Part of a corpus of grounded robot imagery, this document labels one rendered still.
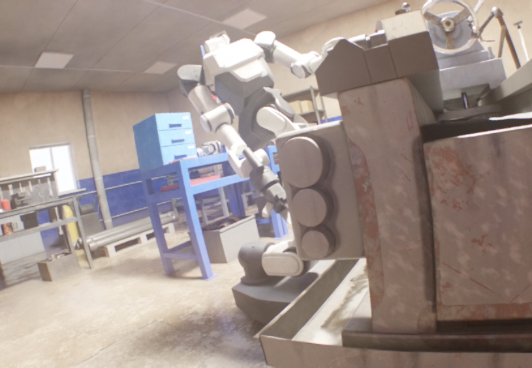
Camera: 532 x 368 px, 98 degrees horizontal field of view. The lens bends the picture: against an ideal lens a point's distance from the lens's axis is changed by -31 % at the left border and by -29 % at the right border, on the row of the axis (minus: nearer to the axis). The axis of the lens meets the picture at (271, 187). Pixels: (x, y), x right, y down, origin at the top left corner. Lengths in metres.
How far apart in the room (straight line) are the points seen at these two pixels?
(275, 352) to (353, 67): 0.42
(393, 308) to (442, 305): 0.07
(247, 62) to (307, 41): 5.40
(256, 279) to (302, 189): 1.13
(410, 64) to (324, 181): 0.19
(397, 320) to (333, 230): 0.15
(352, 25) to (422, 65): 6.14
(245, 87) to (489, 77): 0.96
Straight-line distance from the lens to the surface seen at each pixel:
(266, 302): 1.33
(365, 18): 6.46
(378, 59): 0.36
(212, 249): 2.59
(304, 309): 0.62
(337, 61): 0.38
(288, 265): 1.35
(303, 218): 0.42
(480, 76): 1.18
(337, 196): 0.41
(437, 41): 1.26
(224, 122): 1.28
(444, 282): 0.37
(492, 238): 0.35
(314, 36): 6.71
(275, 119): 1.25
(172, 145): 2.38
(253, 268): 1.49
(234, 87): 1.34
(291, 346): 0.48
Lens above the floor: 0.72
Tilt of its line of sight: 5 degrees down
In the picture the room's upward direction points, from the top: 12 degrees counter-clockwise
